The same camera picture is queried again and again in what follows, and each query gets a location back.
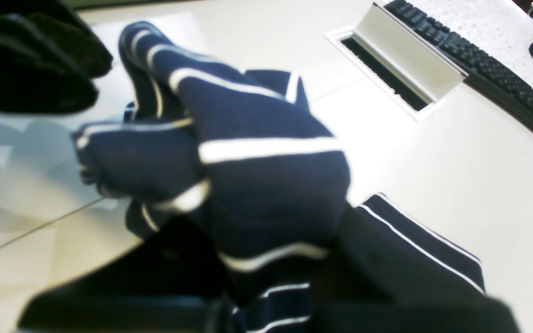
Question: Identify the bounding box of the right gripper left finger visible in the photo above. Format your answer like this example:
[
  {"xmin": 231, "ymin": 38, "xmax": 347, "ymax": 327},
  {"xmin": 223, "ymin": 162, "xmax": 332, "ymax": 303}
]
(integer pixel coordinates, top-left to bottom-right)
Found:
[{"xmin": 17, "ymin": 218, "xmax": 230, "ymax": 333}]

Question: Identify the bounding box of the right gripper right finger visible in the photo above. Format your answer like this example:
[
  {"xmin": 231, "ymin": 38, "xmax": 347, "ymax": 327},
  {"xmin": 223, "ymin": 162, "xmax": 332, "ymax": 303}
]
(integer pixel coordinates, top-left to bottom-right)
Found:
[{"xmin": 313, "ymin": 208, "xmax": 520, "ymax": 333}]

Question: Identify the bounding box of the navy white striped t-shirt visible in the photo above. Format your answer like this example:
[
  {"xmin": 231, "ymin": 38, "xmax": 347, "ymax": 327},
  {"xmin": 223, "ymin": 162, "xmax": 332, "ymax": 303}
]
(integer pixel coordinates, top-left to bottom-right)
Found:
[{"xmin": 75, "ymin": 21, "xmax": 485, "ymax": 333}]

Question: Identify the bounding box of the black computer keyboard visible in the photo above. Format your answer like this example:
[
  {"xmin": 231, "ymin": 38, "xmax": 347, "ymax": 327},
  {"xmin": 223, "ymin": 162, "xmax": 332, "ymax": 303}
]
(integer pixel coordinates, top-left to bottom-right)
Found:
[{"xmin": 384, "ymin": 0, "xmax": 533, "ymax": 132}]

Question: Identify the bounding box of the grey dark clothes pile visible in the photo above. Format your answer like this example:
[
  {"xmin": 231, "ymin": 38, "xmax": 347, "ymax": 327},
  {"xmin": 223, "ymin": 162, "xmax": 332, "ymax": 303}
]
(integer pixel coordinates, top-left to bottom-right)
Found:
[{"xmin": 0, "ymin": 0, "xmax": 113, "ymax": 115}]

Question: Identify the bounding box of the table cable slot opening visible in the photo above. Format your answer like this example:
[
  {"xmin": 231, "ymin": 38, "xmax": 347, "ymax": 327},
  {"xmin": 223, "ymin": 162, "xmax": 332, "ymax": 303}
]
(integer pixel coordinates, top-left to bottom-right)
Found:
[{"xmin": 325, "ymin": 1, "xmax": 468, "ymax": 122}]

